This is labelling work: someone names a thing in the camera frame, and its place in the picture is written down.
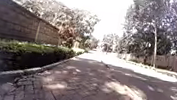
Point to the distant trees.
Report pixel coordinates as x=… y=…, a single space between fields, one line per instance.
x=110 y=42

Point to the brick path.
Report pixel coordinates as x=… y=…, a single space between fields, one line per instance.
x=70 y=87

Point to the row of leafy trees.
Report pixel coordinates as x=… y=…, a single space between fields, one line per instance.
x=57 y=16

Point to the green hedge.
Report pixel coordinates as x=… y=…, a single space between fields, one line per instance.
x=15 y=53

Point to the row of tall trees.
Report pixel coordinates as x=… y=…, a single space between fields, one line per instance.
x=160 y=26

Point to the grey asphalt road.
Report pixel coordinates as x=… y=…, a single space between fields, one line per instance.
x=160 y=93

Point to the grass verge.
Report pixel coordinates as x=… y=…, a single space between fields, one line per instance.
x=173 y=75

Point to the brown brick wall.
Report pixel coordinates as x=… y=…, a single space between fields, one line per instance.
x=9 y=22

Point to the brown boundary wall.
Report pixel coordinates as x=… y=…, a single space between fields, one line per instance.
x=175 y=64

